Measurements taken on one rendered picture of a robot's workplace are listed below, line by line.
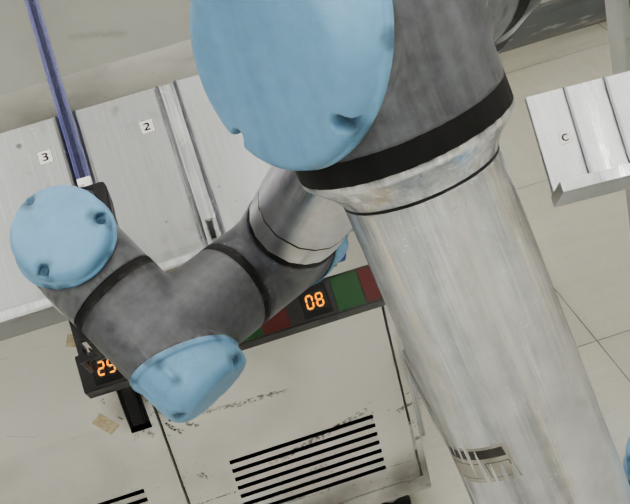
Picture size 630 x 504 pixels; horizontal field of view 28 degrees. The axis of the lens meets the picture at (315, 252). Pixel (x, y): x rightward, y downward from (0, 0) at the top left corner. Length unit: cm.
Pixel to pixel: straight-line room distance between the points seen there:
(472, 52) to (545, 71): 272
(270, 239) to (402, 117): 37
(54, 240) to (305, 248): 18
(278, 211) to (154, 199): 42
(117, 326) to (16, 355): 77
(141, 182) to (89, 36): 193
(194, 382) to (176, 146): 47
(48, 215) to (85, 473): 91
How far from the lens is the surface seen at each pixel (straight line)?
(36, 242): 91
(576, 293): 240
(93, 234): 90
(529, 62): 338
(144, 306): 91
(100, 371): 128
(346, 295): 128
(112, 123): 134
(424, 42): 58
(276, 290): 96
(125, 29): 323
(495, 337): 64
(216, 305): 92
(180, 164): 131
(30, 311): 127
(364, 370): 177
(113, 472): 179
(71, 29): 322
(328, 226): 90
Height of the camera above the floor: 133
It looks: 29 degrees down
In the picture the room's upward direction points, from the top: 15 degrees counter-clockwise
